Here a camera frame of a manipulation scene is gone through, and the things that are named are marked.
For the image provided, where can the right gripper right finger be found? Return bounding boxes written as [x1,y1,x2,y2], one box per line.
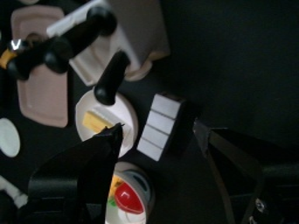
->
[193,119,299,224]

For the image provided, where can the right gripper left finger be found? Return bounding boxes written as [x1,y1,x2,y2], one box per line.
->
[17,122,127,224]

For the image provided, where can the white sushi roll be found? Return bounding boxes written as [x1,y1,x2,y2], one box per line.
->
[135,91,203,163]

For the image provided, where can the yellow toy food piece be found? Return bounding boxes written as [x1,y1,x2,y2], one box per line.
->
[110,174,126,198]

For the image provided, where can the red toy tomato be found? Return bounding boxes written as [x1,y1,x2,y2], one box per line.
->
[114,182,146,215]

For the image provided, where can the white toy piece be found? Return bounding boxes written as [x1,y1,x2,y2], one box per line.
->
[0,174,30,209]

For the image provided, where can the yellow egg slab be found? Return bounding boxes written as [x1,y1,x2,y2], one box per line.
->
[81,111,117,135]

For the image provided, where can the white round dish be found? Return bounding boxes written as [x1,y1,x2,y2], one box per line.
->
[0,117,22,158]

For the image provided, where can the pink tray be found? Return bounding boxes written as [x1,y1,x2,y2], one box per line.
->
[11,4,71,129]

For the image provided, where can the orange toy piece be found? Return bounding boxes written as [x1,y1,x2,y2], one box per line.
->
[0,48,19,70]

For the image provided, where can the metal measuring cup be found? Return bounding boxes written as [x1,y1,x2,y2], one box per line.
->
[7,32,46,60]

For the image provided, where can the white pot grey handles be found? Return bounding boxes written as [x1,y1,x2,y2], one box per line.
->
[105,161,157,224]

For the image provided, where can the long black handled knife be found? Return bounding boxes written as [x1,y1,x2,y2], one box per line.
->
[6,6,118,81]

